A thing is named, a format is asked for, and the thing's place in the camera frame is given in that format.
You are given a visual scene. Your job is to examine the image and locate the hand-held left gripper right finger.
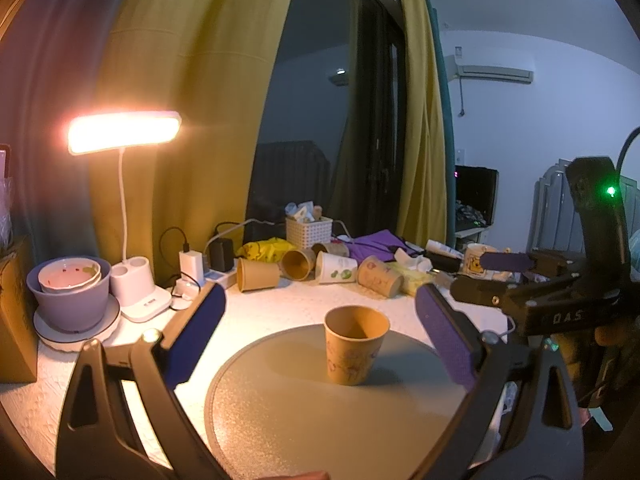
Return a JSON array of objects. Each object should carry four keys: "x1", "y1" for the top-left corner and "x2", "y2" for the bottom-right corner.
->
[{"x1": 410, "y1": 282, "x2": 586, "y2": 480}]

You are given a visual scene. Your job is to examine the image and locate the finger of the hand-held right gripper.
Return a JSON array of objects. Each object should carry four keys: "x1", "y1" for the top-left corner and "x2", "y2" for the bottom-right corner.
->
[
  {"x1": 481, "y1": 249, "x2": 583, "y2": 281},
  {"x1": 449, "y1": 275, "x2": 532, "y2": 312}
]

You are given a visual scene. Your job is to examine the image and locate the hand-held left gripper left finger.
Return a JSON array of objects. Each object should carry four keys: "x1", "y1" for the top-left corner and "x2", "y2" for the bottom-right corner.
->
[{"x1": 55, "y1": 281, "x2": 231, "y2": 480}]

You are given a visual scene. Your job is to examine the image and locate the brown printed paper cup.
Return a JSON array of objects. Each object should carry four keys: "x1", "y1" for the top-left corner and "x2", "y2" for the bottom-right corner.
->
[
  {"x1": 356, "y1": 255, "x2": 404, "y2": 299},
  {"x1": 323, "y1": 305, "x2": 391, "y2": 387}
]

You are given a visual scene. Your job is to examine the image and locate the plain brown paper cup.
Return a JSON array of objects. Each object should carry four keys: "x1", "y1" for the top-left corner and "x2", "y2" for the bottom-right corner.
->
[
  {"x1": 280, "y1": 248, "x2": 317, "y2": 281},
  {"x1": 236, "y1": 257, "x2": 282, "y2": 292}
]

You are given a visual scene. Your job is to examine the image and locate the white paper cup green print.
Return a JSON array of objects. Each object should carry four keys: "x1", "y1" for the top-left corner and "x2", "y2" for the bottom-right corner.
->
[{"x1": 315, "y1": 252, "x2": 359, "y2": 285}]

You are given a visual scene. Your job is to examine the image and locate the white mug yellow bear print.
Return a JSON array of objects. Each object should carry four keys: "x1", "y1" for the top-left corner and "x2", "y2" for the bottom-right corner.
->
[{"x1": 462, "y1": 242, "x2": 494, "y2": 279}]

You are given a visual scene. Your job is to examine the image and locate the white power strip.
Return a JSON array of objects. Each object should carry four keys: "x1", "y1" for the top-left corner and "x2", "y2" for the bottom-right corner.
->
[{"x1": 170, "y1": 269, "x2": 238, "y2": 311}]

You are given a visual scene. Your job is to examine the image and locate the white tube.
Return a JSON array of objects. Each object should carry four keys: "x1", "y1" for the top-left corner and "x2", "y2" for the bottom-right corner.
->
[{"x1": 426, "y1": 239, "x2": 464, "y2": 257}]

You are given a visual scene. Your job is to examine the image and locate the yellow tissue pack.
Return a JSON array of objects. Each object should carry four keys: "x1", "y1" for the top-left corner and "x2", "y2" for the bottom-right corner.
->
[{"x1": 400, "y1": 269, "x2": 437, "y2": 297}]

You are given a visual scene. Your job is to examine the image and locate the white charger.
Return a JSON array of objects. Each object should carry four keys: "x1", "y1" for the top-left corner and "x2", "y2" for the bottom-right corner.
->
[{"x1": 179, "y1": 251, "x2": 206, "y2": 286}]

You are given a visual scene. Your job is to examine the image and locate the white radiator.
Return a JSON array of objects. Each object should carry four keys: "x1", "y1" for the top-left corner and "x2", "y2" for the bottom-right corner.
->
[{"x1": 534, "y1": 159, "x2": 584, "y2": 252}]

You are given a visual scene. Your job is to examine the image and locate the white tissue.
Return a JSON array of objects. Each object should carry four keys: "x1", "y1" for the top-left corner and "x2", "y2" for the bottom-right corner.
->
[{"x1": 394, "y1": 248, "x2": 434, "y2": 272}]

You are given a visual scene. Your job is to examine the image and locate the black power adapter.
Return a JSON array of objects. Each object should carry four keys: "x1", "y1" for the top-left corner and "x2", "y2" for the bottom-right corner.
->
[{"x1": 209, "y1": 238, "x2": 236, "y2": 272}]

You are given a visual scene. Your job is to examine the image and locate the black monitor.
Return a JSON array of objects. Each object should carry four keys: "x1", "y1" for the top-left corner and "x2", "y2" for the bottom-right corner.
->
[{"x1": 454, "y1": 165, "x2": 500, "y2": 227}]

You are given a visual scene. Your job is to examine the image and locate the white plate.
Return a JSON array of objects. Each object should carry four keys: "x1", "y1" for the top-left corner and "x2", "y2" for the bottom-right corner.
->
[{"x1": 33, "y1": 294, "x2": 122, "y2": 346}]

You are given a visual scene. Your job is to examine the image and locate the yellow plastic bag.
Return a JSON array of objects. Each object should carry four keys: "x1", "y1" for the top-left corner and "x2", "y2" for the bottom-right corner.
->
[{"x1": 236, "y1": 237, "x2": 297, "y2": 264}]

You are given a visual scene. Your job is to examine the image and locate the grey round mat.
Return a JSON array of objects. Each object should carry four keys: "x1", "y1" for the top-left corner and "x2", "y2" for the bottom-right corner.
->
[{"x1": 204, "y1": 324, "x2": 473, "y2": 480}]

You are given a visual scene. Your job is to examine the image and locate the purple cloth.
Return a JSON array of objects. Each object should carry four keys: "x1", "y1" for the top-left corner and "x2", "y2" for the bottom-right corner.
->
[{"x1": 344, "y1": 230, "x2": 427, "y2": 262}]

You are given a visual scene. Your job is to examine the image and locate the purple bowl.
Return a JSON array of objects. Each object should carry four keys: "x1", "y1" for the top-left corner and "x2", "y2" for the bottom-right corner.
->
[{"x1": 26, "y1": 256, "x2": 112, "y2": 333}]

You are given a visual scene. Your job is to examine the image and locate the white plastic basket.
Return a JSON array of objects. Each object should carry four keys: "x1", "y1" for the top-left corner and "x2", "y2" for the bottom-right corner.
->
[{"x1": 286, "y1": 216, "x2": 334, "y2": 251}]

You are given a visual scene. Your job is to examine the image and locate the crumpled wrappers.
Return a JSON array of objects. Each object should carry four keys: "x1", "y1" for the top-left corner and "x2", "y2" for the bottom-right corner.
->
[{"x1": 285, "y1": 201, "x2": 326, "y2": 224}]

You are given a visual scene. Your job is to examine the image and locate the teal curtain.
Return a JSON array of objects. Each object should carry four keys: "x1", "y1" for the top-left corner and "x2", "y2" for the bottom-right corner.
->
[{"x1": 422, "y1": 0, "x2": 458, "y2": 249}]

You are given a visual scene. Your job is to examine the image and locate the narrow yellow curtain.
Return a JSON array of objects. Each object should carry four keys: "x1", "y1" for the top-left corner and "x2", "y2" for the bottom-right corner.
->
[{"x1": 394, "y1": 0, "x2": 449, "y2": 247}]

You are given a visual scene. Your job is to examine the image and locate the cardboard box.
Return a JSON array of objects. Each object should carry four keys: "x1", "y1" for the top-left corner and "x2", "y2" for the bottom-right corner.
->
[{"x1": 0, "y1": 237, "x2": 39, "y2": 384}]

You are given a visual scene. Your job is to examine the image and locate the white air conditioner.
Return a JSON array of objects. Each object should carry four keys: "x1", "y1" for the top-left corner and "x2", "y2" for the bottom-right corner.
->
[{"x1": 446, "y1": 54, "x2": 534, "y2": 86}]

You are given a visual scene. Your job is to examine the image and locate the white desk lamp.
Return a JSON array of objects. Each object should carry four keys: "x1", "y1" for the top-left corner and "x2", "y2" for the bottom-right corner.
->
[{"x1": 67, "y1": 110, "x2": 182, "y2": 323}]

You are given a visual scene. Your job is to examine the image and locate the wide yellow curtain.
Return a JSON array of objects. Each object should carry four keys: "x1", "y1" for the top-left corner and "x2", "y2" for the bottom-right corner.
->
[{"x1": 97, "y1": 0, "x2": 305, "y2": 283}]

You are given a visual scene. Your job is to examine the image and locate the dark glass sliding door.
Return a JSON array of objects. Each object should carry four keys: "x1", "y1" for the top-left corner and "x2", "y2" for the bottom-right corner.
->
[{"x1": 246, "y1": 0, "x2": 407, "y2": 242}]

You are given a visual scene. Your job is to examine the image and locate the white cable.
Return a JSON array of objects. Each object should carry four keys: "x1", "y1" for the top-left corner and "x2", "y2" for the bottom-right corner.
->
[{"x1": 215, "y1": 218, "x2": 277, "y2": 242}]

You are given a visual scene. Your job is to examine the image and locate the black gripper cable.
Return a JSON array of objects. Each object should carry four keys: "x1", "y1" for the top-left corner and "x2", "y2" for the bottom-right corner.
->
[{"x1": 616, "y1": 127, "x2": 640, "y2": 177}]

